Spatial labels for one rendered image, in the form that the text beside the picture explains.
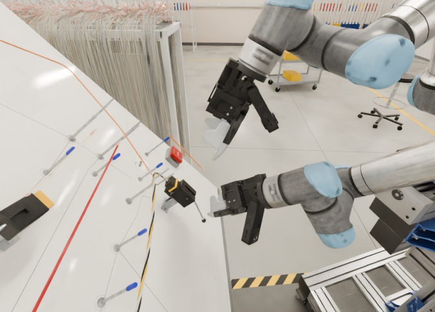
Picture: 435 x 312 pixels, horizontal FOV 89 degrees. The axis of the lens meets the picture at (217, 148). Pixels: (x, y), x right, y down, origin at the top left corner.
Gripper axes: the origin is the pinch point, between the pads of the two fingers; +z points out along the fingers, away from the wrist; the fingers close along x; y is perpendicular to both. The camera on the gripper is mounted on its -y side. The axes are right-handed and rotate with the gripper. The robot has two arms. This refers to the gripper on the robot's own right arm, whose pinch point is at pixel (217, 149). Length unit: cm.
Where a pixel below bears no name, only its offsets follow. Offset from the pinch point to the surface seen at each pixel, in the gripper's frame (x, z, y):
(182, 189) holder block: 2.0, 14.0, 3.2
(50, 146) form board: 9.0, 10.4, 32.1
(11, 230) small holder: 29.1, 7.3, 24.2
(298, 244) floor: -68, 79, -109
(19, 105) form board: 5.6, 6.5, 40.6
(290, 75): -386, -14, -143
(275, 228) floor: -81, 85, -95
